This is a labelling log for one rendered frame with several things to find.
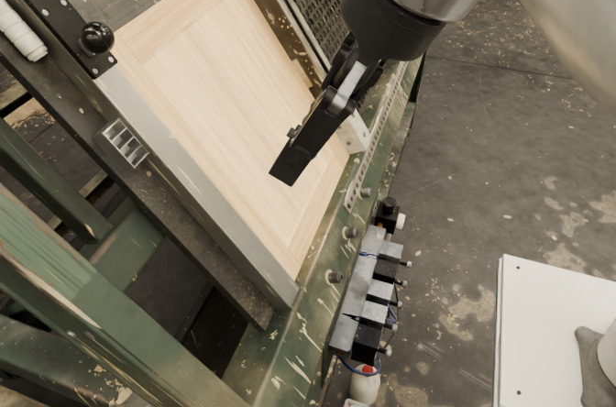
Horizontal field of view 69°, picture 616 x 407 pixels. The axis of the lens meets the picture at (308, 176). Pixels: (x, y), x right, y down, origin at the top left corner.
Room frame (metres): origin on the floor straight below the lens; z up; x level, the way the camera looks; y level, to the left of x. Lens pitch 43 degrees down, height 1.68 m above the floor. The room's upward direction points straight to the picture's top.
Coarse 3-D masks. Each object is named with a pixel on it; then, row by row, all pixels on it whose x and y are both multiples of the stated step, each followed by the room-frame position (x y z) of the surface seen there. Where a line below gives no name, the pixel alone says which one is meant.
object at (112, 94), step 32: (64, 64) 0.56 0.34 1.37; (96, 96) 0.55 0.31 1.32; (128, 96) 0.57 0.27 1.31; (128, 128) 0.54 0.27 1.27; (160, 128) 0.56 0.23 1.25; (160, 160) 0.52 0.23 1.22; (192, 160) 0.56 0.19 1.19; (192, 192) 0.51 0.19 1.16; (224, 224) 0.50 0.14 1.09; (256, 256) 0.49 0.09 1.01; (288, 288) 0.48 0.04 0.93
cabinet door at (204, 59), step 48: (192, 0) 0.85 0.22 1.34; (240, 0) 0.96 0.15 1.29; (144, 48) 0.68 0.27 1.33; (192, 48) 0.76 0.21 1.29; (240, 48) 0.87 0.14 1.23; (144, 96) 0.61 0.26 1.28; (192, 96) 0.68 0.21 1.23; (240, 96) 0.77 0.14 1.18; (288, 96) 0.88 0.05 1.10; (192, 144) 0.60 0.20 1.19; (240, 144) 0.68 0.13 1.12; (336, 144) 0.91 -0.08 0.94; (240, 192) 0.59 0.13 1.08; (288, 192) 0.68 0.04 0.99; (288, 240) 0.59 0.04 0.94
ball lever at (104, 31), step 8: (88, 24) 0.50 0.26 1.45; (96, 24) 0.50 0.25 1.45; (104, 24) 0.51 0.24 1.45; (88, 32) 0.49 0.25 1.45; (96, 32) 0.49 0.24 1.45; (104, 32) 0.49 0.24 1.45; (112, 32) 0.51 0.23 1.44; (80, 40) 0.57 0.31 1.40; (88, 40) 0.48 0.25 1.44; (96, 40) 0.48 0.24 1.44; (104, 40) 0.49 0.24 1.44; (112, 40) 0.50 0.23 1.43; (88, 48) 0.48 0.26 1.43; (96, 48) 0.48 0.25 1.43; (104, 48) 0.49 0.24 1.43; (112, 48) 0.50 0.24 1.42
